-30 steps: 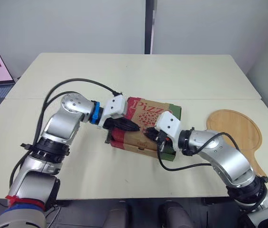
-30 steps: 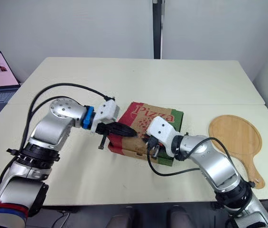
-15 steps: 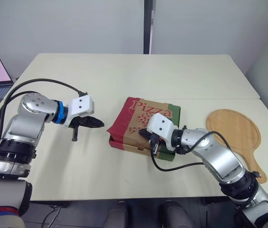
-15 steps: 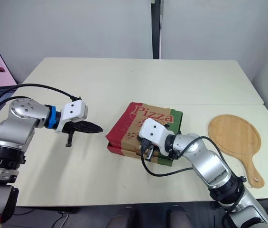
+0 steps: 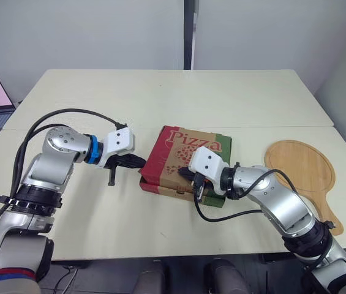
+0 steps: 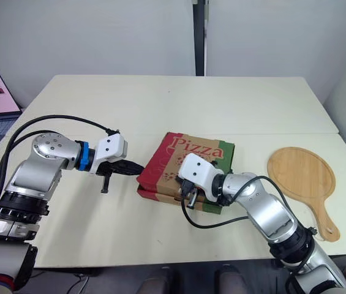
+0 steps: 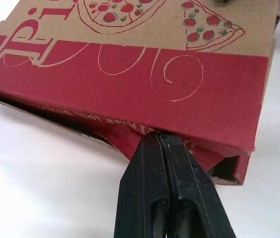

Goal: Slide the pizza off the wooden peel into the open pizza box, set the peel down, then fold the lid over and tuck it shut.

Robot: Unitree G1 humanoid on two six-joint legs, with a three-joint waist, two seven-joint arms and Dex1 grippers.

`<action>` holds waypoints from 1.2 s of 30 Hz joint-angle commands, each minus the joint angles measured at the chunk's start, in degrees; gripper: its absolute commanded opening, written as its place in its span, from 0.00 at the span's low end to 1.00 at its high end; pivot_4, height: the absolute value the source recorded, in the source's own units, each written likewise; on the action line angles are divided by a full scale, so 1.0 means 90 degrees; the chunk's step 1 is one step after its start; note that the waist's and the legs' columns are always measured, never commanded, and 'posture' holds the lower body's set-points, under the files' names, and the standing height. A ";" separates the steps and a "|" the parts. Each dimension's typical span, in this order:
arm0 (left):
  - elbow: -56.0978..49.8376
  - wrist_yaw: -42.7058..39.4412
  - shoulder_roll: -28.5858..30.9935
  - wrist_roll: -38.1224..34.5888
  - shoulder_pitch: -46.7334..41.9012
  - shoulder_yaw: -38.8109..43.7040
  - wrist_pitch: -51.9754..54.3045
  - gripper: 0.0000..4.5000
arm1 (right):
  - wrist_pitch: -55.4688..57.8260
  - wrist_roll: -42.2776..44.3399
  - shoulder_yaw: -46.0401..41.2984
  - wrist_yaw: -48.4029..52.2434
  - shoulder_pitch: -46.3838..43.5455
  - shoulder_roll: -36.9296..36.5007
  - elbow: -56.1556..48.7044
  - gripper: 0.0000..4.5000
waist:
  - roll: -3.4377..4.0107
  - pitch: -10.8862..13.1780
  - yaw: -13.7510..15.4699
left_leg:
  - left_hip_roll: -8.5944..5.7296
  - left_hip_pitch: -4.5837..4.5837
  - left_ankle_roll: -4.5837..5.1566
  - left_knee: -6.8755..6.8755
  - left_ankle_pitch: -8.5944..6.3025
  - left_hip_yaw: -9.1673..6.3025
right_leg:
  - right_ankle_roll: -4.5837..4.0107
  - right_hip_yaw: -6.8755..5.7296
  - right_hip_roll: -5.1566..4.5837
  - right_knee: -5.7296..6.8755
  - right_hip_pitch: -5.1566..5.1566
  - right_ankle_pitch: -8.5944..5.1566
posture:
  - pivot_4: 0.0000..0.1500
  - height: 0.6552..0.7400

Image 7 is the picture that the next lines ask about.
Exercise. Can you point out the red and brown pizza box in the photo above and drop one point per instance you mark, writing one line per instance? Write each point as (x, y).
(139, 74)

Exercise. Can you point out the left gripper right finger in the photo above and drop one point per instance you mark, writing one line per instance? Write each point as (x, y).
(194, 198)

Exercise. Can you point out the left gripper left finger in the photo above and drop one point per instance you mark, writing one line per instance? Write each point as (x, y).
(139, 188)

